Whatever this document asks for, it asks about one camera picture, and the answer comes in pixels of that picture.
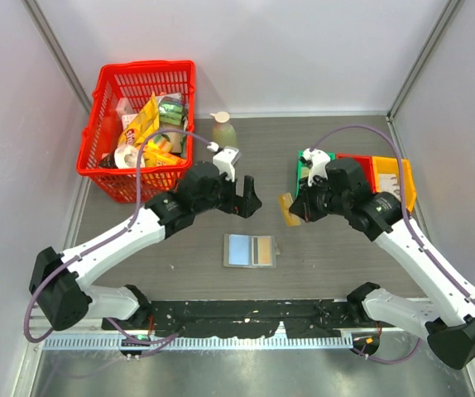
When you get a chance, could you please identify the green plastic bin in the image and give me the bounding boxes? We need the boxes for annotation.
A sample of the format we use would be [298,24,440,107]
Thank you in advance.
[295,151,336,195]

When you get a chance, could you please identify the red plastic shopping basket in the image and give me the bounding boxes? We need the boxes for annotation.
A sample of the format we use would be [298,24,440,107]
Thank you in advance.
[76,60,196,203]

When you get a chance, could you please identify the yellow plastic bin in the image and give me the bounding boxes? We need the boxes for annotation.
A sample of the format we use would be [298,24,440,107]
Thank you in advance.
[372,156,417,212]

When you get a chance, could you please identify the purple cable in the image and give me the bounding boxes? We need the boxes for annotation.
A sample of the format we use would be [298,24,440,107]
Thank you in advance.
[308,124,475,368]
[22,130,222,343]

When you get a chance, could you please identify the white paper roll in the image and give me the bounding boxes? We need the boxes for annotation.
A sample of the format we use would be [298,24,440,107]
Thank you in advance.
[113,144,139,169]

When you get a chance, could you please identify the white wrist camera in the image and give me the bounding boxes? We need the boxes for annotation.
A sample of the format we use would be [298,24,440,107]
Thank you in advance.
[207,141,241,182]
[300,148,332,187]

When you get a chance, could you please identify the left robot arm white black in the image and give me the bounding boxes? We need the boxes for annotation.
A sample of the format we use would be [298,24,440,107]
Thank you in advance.
[30,161,261,331]

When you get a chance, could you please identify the cards in yellow bin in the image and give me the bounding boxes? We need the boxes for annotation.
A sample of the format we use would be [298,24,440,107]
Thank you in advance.
[377,174,401,200]

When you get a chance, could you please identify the white slotted cable duct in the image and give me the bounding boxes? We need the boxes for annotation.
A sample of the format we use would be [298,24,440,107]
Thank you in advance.
[43,333,353,352]

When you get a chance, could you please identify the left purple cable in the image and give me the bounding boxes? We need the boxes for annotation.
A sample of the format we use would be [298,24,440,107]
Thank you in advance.
[22,130,222,343]

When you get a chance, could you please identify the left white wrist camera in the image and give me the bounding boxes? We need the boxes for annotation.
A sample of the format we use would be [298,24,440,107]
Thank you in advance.
[207,141,241,182]

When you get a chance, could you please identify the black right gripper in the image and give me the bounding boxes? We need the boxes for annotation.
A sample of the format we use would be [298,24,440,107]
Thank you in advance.
[290,173,350,222]

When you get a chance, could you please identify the yellow snack bag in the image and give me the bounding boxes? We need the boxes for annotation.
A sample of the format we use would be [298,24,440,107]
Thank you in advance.
[118,93,186,167]

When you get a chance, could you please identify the green snack packet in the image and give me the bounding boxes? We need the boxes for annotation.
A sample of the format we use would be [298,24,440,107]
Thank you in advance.
[157,93,185,126]

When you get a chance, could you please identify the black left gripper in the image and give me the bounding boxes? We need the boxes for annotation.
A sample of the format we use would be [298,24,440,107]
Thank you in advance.
[194,170,261,218]

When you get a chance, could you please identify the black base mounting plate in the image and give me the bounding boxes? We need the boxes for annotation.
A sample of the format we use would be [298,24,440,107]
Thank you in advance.
[119,299,378,339]

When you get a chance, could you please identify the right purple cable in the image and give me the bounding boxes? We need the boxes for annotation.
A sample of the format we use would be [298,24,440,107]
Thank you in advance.
[308,124,475,368]

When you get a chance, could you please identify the green soap dispenser bottle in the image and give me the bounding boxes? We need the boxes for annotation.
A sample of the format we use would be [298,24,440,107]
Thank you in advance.
[210,111,238,148]

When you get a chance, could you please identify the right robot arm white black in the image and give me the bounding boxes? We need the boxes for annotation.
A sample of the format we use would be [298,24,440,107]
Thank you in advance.
[289,153,475,370]

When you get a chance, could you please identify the aluminium frame rail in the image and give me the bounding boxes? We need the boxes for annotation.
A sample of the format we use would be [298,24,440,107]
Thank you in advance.
[29,304,103,337]

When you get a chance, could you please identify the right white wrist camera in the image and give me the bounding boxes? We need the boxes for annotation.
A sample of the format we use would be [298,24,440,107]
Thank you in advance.
[300,148,332,187]

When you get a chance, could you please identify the red plastic bin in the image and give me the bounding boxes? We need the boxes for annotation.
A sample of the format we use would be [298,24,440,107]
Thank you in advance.
[335,153,375,185]

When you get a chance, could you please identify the gold credit card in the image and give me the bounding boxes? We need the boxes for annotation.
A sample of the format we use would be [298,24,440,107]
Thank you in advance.
[278,192,301,227]

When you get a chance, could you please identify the grey card holder wallet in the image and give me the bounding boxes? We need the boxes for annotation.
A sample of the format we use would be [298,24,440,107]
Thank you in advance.
[223,234,278,269]

